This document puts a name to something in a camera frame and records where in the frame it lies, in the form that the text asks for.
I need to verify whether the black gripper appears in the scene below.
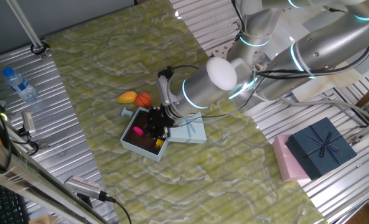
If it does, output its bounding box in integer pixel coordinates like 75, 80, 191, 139
146, 105, 175, 140

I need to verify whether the orange toy basketball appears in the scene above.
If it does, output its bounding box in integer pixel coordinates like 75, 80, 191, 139
135, 92, 152, 109

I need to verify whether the small grey toy block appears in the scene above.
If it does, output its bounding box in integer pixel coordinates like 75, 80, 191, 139
121, 107, 135, 119

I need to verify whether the yellow orange toy mango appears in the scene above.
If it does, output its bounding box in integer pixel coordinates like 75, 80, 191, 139
116, 90, 139, 105

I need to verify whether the light blue gift box base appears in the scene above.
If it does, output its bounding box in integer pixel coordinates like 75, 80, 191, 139
119, 107, 170, 163

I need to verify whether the light blue gift box lid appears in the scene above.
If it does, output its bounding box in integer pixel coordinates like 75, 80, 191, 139
167, 111, 208, 144

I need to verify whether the dark blue gift box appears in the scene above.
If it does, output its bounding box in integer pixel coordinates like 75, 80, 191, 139
285, 116, 358, 180

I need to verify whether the green marble pattern mat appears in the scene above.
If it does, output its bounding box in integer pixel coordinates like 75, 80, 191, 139
45, 0, 328, 224

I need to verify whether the white ridged device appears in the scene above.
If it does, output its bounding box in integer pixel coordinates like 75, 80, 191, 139
63, 175, 106, 200

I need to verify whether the silver robot mounting plate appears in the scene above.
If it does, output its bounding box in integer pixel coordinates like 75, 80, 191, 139
211, 42, 235, 60

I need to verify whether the pink flat object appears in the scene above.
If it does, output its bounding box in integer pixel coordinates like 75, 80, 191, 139
271, 134, 312, 183

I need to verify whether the clear plastic water bottle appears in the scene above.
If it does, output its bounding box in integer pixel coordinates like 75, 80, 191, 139
2, 67, 38, 103

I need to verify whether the silver tripod pole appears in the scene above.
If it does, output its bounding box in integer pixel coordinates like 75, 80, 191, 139
5, 0, 50, 60

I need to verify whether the black keyboard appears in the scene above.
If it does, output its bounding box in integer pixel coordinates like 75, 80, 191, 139
0, 179, 30, 224

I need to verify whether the beige flat sheet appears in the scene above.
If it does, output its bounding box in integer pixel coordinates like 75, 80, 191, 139
264, 6, 369, 103

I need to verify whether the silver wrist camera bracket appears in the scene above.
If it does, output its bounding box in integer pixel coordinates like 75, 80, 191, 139
157, 76, 179, 107

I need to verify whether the black cable clip bundle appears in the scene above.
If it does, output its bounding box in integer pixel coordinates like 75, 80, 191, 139
157, 64, 200, 80

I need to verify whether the aluminium frame bar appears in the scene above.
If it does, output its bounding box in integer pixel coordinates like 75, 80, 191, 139
0, 102, 110, 224

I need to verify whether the grey cable with metal plug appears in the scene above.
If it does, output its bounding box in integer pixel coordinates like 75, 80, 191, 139
254, 62, 369, 124

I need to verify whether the silver aluminium rail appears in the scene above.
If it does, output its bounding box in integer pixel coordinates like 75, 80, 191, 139
347, 91, 369, 147

